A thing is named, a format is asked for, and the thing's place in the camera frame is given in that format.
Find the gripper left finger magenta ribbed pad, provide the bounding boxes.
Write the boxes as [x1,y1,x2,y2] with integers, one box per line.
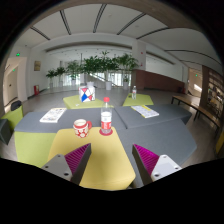
[42,143,91,185]

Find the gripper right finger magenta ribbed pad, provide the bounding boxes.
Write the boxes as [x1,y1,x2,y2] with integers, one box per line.
[132,144,181,185]

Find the clear water bottle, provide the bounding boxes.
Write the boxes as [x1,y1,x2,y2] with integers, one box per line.
[101,97,112,135]
[132,86,137,99]

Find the red and white patterned mug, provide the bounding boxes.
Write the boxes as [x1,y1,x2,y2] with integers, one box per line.
[73,119,92,138]

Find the red round coaster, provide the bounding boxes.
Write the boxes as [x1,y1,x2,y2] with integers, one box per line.
[99,129,113,136]

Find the colourful magazine on grey table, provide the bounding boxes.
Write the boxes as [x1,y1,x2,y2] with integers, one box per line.
[40,108,66,123]

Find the yellow booklet on grey table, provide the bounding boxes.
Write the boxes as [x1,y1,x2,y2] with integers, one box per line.
[132,105,159,118]

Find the white cube, red blue triangles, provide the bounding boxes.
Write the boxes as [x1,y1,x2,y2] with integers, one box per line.
[79,86,95,102]

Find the long wooden bench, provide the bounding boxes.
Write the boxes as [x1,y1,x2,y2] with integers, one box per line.
[171,96,221,132]

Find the black chair at left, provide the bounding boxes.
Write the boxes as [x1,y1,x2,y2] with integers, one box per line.
[11,100,22,111]

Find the red fire extinguisher cabinet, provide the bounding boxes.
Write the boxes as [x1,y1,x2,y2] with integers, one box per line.
[34,85,39,95]

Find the row of potted green plants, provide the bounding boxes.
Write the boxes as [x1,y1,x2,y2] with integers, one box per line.
[46,51,139,85]

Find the wooden bookshelf at right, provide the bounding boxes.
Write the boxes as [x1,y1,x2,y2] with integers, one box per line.
[200,66,224,118]

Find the framed picture on wall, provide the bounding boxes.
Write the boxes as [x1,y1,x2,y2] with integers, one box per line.
[34,61,41,71]

